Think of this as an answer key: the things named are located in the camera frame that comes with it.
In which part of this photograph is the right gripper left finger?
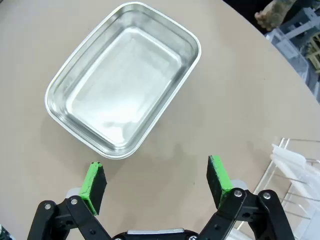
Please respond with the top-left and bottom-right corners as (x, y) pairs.
(26, 161), (114, 240)

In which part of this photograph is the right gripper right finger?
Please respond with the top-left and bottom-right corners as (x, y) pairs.
(197, 154), (294, 240)

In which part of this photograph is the clear plastic clip lid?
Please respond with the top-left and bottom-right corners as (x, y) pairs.
(273, 159), (320, 201)
(270, 143), (307, 171)

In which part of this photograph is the rectangular stainless steel container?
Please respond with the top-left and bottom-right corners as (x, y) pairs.
(44, 1), (202, 161)

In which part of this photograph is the person's tattooed right forearm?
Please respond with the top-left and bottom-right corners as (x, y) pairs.
(264, 0), (297, 27)

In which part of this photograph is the person's tattooed right hand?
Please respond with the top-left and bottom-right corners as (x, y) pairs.
(254, 9), (274, 31)

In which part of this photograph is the grey plastic crate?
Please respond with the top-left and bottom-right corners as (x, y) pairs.
(266, 7), (320, 103)

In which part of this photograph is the metal wire lid rack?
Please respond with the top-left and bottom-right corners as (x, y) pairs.
(234, 136), (320, 226)

